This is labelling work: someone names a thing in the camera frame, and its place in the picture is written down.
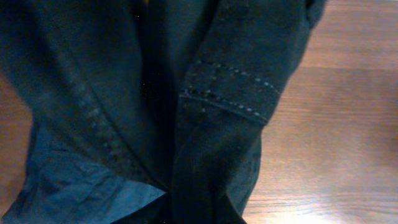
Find black shorts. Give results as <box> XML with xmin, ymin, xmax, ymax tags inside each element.
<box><xmin>1</xmin><ymin>0</ymin><xmax>326</xmax><ymax>224</ymax></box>

